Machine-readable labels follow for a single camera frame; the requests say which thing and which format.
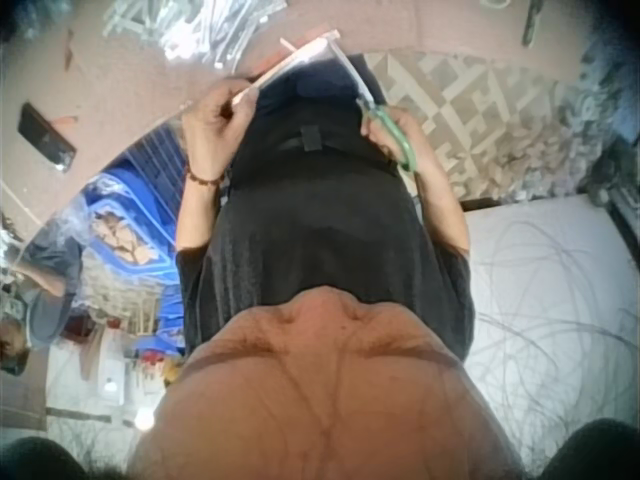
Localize clear plastic bag white strip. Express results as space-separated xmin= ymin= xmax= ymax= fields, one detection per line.
xmin=231 ymin=30 xmax=362 ymax=109

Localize tangle of thin grey wires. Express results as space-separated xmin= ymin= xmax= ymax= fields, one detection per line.
xmin=460 ymin=195 xmax=640 ymax=454

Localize black phone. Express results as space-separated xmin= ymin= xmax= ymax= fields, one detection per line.
xmin=18 ymin=101 xmax=78 ymax=174

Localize person's right hand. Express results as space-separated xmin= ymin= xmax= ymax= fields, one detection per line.
xmin=360 ymin=105 xmax=437 ymax=176

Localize green handled scissors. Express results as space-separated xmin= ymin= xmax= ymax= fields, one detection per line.
xmin=331 ymin=42 xmax=419 ymax=174

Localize person's left hand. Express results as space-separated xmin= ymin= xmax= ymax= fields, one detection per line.
xmin=180 ymin=75 xmax=261 ymax=177

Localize brown bead bracelet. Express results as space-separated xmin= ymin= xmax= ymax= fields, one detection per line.
xmin=183 ymin=163 xmax=224 ymax=188

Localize blue plastic crate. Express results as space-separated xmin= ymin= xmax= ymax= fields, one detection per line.
xmin=82 ymin=118 xmax=192 ymax=352

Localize dark slim tool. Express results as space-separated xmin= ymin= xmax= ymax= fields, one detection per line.
xmin=521 ymin=0 xmax=544 ymax=49

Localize heap of grey plastic bags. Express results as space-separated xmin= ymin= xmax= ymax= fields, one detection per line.
xmin=562 ymin=29 xmax=640 ymax=201

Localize heap of clear plastic packets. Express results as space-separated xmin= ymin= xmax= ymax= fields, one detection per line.
xmin=102 ymin=0 xmax=287 ymax=69

